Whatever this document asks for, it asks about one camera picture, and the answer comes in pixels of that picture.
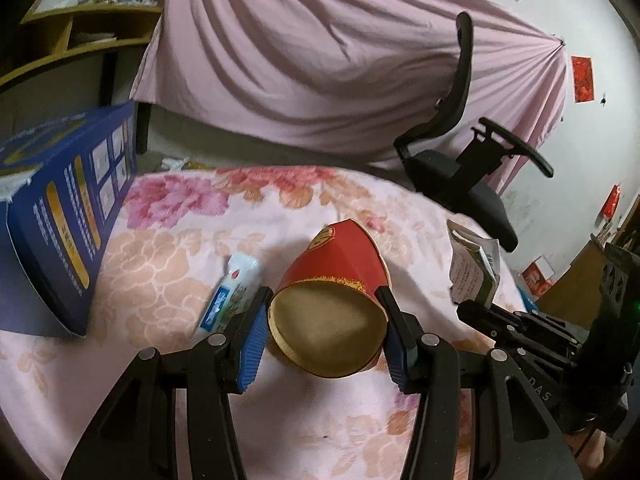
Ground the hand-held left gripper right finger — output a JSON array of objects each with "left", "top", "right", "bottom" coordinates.
[{"left": 375, "top": 285, "right": 586, "bottom": 480}]

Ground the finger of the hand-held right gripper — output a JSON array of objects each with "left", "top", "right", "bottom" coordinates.
[
  {"left": 502, "top": 307, "right": 596, "bottom": 347},
  {"left": 456, "top": 299, "right": 576, "bottom": 361}
]

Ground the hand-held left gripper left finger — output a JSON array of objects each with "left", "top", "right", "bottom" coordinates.
[{"left": 60, "top": 285, "right": 275, "bottom": 480}]

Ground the white green carton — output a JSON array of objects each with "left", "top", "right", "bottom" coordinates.
[{"left": 446, "top": 219, "right": 502, "bottom": 308}]

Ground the red paper cup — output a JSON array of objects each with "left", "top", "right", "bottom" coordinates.
[{"left": 267, "top": 219, "right": 390, "bottom": 380}]

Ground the brown wooden cabinet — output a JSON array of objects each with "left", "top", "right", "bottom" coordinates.
[{"left": 540, "top": 237, "right": 610, "bottom": 328}]

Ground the red printed packet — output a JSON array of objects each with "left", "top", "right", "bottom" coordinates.
[{"left": 522, "top": 259, "right": 556, "bottom": 295}]

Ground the white toothpaste tube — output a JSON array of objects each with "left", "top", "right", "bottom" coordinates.
[{"left": 195, "top": 252, "right": 263, "bottom": 333}]

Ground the floral pink blanket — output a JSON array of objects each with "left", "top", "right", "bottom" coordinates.
[{"left": 0, "top": 165, "right": 531, "bottom": 480}]

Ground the black office chair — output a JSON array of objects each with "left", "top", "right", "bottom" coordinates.
[{"left": 393, "top": 11, "right": 555, "bottom": 253}]

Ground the blue cardboard box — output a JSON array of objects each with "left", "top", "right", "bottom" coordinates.
[{"left": 0, "top": 100, "right": 138, "bottom": 338}]

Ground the pink draped curtain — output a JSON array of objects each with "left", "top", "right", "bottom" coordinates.
[{"left": 129, "top": 0, "right": 571, "bottom": 193}]

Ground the wooden shelf desk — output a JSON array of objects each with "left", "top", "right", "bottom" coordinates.
[{"left": 0, "top": 2, "right": 166, "bottom": 156}]

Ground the red wall paper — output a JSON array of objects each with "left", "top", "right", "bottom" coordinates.
[
  {"left": 602, "top": 185, "right": 621, "bottom": 218},
  {"left": 571, "top": 56, "right": 595, "bottom": 103}
]

